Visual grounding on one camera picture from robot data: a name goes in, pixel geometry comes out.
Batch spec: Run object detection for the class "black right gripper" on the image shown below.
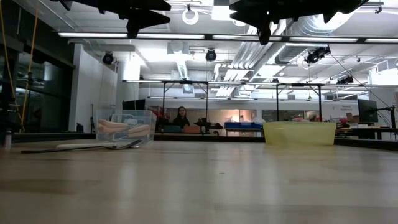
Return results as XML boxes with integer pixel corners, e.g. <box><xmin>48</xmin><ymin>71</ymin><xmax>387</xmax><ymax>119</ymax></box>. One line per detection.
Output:
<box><xmin>229</xmin><ymin>0</ymin><xmax>312</xmax><ymax>46</ymax></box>

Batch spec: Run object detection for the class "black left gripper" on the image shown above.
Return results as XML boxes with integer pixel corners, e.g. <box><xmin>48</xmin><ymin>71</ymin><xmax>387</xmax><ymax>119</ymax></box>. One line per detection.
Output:
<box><xmin>119</xmin><ymin>0</ymin><xmax>172</xmax><ymax>39</ymax></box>

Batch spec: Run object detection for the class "orange-handled fork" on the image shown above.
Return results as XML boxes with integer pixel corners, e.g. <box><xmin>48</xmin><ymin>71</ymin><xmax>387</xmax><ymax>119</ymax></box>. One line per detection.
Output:
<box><xmin>127</xmin><ymin>124</ymin><xmax>152</xmax><ymax>139</ymax></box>
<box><xmin>97</xmin><ymin>119</ymin><xmax>129</xmax><ymax>129</ymax></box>

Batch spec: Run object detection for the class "white-handled fork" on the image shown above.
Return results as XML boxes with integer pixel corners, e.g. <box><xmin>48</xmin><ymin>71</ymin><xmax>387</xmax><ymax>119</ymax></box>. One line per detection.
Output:
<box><xmin>56</xmin><ymin>138</ymin><xmax>150</xmax><ymax>151</ymax></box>

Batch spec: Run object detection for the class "white LED light strip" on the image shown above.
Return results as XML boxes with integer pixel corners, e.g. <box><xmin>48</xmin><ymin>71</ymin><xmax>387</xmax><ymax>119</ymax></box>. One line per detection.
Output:
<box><xmin>289</xmin><ymin>37</ymin><xmax>359</xmax><ymax>43</ymax></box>
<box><xmin>136</xmin><ymin>33</ymin><xmax>205</xmax><ymax>40</ymax></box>
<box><xmin>212</xmin><ymin>34</ymin><xmax>282</xmax><ymax>41</ymax></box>
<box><xmin>364</xmin><ymin>38</ymin><xmax>398</xmax><ymax>44</ymax></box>
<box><xmin>58</xmin><ymin>32</ymin><xmax>129</xmax><ymax>39</ymax></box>

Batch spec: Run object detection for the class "black overhead light bar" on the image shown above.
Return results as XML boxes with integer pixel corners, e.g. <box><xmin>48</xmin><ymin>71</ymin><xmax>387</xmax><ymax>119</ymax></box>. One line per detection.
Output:
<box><xmin>57</xmin><ymin>30</ymin><xmax>398</xmax><ymax>44</ymax></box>

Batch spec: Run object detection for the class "clear plastic container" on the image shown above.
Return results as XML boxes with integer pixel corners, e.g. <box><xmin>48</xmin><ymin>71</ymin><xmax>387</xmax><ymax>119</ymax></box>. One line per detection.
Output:
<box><xmin>95</xmin><ymin>108</ymin><xmax>157</xmax><ymax>143</ymax></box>

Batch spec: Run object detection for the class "person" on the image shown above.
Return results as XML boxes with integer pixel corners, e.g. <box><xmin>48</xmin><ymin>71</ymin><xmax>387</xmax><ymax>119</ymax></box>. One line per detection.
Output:
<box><xmin>172</xmin><ymin>106</ymin><xmax>191</xmax><ymax>127</ymax></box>

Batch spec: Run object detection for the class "blue bin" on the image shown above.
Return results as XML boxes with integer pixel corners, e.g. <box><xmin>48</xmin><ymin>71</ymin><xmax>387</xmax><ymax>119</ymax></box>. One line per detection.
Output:
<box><xmin>223</xmin><ymin>121</ymin><xmax>264</xmax><ymax>130</ymax></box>

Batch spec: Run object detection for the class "blue storage box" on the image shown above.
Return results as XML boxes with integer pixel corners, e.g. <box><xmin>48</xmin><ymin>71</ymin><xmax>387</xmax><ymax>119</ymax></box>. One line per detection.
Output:
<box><xmin>163</xmin><ymin>125</ymin><xmax>183</xmax><ymax>134</ymax></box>

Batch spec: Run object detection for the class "thin black floor stand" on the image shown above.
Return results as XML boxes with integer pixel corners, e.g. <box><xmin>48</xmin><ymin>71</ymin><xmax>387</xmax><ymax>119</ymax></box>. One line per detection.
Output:
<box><xmin>89</xmin><ymin>103</ymin><xmax>96</xmax><ymax>134</ymax></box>

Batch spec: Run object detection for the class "yellow plastic container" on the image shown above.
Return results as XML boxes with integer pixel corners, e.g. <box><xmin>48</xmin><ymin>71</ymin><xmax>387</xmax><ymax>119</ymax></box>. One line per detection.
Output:
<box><xmin>262</xmin><ymin>121</ymin><xmax>337</xmax><ymax>147</ymax></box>

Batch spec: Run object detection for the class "cardboard box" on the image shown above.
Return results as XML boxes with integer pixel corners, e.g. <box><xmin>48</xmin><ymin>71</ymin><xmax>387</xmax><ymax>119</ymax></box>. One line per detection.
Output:
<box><xmin>345</xmin><ymin>112</ymin><xmax>360</xmax><ymax>124</ymax></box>

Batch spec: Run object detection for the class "black computer monitor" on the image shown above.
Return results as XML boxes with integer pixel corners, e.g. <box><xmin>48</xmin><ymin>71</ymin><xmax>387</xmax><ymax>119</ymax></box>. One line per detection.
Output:
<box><xmin>357</xmin><ymin>99</ymin><xmax>379</xmax><ymax>124</ymax></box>

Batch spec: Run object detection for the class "black background desk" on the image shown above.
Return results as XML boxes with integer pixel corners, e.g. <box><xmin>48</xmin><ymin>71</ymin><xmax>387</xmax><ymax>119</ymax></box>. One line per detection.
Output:
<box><xmin>335</xmin><ymin>126</ymin><xmax>398</xmax><ymax>141</ymax></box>

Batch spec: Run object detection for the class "small grey cylinder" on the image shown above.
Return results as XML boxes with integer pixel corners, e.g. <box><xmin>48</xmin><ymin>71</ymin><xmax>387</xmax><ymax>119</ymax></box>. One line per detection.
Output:
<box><xmin>4</xmin><ymin>129</ymin><xmax>13</xmax><ymax>149</ymax></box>

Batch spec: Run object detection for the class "white ring light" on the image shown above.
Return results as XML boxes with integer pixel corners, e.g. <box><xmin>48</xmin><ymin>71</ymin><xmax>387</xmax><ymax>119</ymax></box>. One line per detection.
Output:
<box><xmin>182</xmin><ymin>7</ymin><xmax>200</xmax><ymax>26</ymax></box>

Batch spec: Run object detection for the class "silver ventilation duct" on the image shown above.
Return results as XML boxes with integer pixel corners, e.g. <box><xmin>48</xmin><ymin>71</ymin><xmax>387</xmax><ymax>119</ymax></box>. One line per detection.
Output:
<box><xmin>275</xmin><ymin>12</ymin><xmax>363</xmax><ymax>65</ymax></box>

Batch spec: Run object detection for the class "black background workstation frame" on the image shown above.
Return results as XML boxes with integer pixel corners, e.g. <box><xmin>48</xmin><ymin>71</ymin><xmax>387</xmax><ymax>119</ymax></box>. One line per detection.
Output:
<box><xmin>275</xmin><ymin>82</ymin><xmax>323</xmax><ymax>123</ymax></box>
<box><xmin>160</xmin><ymin>79</ymin><xmax>210</xmax><ymax>135</ymax></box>

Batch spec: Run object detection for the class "black metal table frame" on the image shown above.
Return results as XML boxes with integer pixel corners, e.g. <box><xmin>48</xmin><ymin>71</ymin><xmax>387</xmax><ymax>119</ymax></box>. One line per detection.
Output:
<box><xmin>12</xmin><ymin>132</ymin><xmax>398</xmax><ymax>150</ymax></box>

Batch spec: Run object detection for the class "yellow cable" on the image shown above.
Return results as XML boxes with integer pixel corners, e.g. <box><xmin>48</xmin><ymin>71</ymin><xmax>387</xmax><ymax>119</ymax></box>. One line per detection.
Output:
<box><xmin>0</xmin><ymin>0</ymin><xmax>40</xmax><ymax>125</ymax></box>

